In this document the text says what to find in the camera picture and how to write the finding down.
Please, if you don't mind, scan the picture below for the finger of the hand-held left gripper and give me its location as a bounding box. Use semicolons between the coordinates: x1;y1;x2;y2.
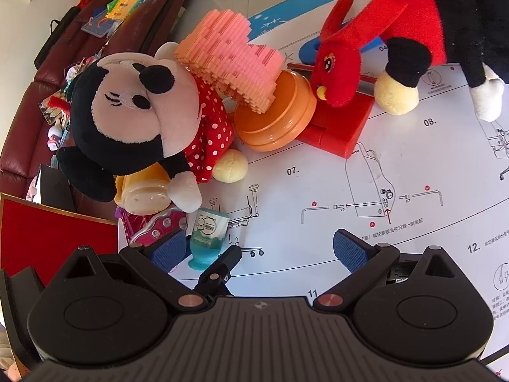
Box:
193;244;243;297

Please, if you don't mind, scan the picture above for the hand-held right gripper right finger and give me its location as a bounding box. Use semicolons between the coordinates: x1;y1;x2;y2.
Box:
313;229;466;312

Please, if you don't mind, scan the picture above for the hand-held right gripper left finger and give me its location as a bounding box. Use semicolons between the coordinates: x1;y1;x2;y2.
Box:
48;231;208;313

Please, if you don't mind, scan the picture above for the teal toy milk bottle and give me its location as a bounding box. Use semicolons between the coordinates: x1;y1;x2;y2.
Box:
188;207;230;272

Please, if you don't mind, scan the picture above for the red gift box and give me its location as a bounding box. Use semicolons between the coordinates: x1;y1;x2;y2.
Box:
0;192;120;287

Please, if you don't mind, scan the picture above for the orange round container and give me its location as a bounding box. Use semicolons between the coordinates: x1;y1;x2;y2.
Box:
234;69;317;152

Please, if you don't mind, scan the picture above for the pink toy shoe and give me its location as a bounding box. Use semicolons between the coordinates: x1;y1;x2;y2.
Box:
115;207;187;247

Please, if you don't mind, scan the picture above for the white instruction sheet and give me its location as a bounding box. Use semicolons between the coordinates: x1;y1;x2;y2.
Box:
171;0;509;367

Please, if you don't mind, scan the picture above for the red plastic block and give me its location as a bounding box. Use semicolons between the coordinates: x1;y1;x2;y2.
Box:
286;62;374;159

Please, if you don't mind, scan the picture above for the black box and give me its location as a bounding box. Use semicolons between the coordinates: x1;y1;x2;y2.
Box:
38;163;78;213

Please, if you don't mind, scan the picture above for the mouse plush in red dress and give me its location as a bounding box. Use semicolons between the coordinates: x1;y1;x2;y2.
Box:
56;42;249;213

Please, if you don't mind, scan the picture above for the small pink white toy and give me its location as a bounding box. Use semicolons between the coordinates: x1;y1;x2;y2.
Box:
47;123;64;150

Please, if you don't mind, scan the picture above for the dark red leather sofa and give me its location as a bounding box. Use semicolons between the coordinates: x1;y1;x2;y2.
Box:
0;0;195;192

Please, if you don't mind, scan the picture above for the pink block heart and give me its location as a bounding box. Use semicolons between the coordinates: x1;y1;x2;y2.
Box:
174;9;285;116

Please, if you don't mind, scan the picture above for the clear plastic box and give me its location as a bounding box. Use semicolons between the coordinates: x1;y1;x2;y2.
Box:
81;16;120;38

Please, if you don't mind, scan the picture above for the black bag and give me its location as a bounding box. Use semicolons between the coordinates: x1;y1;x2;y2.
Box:
34;7;80;68

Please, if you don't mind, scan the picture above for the red plush toy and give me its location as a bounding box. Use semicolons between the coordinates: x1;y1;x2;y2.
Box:
310;0;456;108

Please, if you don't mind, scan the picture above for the colourful block toy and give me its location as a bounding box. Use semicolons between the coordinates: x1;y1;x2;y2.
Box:
105;0;150;22

